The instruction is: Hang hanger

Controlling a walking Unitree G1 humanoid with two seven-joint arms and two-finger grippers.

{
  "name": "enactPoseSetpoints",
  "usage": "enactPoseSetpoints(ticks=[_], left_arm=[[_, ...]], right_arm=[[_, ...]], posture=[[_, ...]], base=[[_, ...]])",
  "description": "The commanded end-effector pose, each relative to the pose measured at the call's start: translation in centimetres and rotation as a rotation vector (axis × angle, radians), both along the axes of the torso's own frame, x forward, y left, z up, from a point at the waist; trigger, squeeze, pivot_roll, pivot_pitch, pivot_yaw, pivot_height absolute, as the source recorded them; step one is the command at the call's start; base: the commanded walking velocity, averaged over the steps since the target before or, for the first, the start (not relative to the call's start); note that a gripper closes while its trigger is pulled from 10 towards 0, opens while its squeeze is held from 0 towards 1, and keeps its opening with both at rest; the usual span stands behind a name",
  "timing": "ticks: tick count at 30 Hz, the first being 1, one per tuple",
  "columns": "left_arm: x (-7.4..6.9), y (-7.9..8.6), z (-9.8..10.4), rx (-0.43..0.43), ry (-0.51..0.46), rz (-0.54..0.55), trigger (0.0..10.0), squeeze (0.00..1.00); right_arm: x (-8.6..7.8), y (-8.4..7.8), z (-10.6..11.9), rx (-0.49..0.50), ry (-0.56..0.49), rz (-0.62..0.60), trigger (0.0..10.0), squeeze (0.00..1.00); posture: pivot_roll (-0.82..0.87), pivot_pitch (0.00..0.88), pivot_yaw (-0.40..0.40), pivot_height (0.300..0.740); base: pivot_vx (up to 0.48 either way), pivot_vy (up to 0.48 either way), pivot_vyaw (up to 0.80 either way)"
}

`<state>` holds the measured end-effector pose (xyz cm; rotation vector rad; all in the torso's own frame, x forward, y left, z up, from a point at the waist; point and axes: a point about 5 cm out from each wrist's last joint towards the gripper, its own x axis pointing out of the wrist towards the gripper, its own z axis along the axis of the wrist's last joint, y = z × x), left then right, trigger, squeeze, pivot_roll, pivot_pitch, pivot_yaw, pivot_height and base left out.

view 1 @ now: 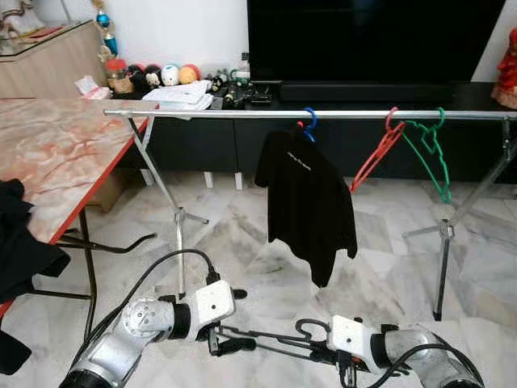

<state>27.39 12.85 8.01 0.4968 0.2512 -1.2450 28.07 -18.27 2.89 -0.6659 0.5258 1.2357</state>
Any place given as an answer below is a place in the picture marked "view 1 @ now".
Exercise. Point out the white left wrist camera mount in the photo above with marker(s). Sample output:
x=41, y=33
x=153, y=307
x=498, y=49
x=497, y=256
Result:
x=214, y=301

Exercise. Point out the silver metal clothes rail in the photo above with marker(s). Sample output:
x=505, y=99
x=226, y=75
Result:
x=242, y=115

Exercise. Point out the black TV cabinet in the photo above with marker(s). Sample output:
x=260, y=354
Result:
x=210, y=145

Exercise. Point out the black polo shirt FSL print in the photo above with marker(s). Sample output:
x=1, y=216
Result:
x=307, y=202

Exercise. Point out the dark grey plastic hanger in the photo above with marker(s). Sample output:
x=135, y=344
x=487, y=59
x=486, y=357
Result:
x=271, y=339

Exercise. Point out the marble-pattern folding table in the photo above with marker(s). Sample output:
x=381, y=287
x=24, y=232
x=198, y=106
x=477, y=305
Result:
x=65, y=153

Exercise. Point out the white round toy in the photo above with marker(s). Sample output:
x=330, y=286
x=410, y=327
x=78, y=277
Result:
x=170, y=74

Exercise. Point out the white paper stack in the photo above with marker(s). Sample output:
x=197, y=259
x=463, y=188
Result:
x=178, y=95

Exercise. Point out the blue plastic hanger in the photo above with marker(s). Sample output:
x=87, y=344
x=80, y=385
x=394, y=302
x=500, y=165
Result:
x=313, y=128

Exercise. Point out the pink white tissue pack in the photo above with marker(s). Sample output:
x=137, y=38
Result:
x=93, y=89

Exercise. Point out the light wooden sideboard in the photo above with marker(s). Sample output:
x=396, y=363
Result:
x=56, y=69

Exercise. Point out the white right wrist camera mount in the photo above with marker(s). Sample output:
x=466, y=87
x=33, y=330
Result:
x=351, y=335

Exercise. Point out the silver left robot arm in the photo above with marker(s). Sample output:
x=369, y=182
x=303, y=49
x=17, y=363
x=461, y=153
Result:
x=137, y=323

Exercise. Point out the red seated figurine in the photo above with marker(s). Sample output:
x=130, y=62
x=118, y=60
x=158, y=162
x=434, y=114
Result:
x=505, y=69

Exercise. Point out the black soundbar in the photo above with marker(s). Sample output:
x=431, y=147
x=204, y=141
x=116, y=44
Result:
x=363, y=91

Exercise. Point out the plain black garment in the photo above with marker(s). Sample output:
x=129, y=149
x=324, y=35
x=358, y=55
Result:
x=20, y=250

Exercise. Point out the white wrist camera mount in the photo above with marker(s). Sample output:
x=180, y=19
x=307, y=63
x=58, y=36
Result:
x=214, y=301
x=351, y=335

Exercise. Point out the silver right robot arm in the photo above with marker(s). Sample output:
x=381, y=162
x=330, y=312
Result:
x=424, y=356

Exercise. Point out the white ceramic figurine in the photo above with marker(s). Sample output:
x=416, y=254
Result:
x=20, y=16

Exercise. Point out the orange round toy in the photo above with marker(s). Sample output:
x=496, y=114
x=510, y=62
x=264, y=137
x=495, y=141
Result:
x=190, y=73

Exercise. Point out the clear plastic bottle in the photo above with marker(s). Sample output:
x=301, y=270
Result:
x=242, y=71

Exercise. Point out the red plastic hanger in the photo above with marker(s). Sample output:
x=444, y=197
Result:
x=376, y=162

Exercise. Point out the jar with red lid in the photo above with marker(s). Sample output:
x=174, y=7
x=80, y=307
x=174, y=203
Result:
x=119, y=77

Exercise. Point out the black round toy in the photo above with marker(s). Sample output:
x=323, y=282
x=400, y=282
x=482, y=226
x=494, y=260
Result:
x=153, y=77
x=137, y=79

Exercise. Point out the green plastic hanger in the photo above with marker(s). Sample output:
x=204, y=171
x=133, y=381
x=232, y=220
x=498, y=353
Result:
x=420, y=154

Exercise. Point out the black flat television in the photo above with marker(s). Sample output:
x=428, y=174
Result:
x=371, y=40

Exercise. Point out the blue and gold ornament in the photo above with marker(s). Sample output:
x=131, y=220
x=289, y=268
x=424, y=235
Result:
x=105, y=18

